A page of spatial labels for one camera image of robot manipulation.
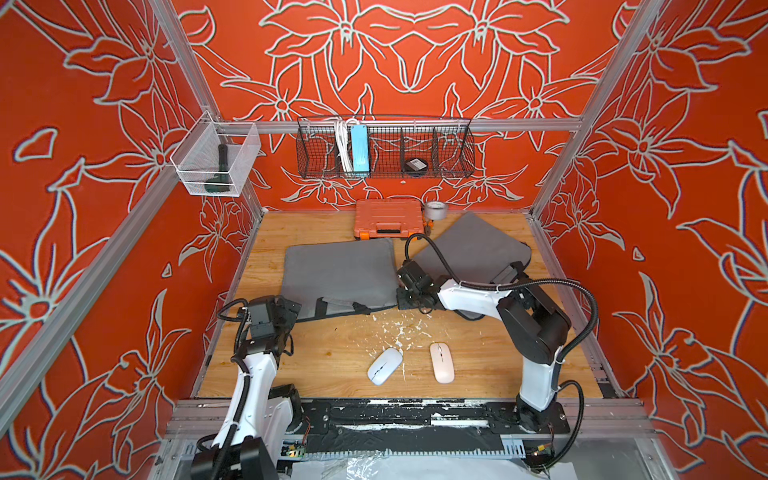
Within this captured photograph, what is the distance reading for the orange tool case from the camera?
1093mm

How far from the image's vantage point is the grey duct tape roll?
1177mm

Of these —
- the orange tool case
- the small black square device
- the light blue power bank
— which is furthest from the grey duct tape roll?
the light blue power bank

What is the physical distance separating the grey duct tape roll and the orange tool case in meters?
0.03

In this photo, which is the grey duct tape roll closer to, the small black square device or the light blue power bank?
the small black square device
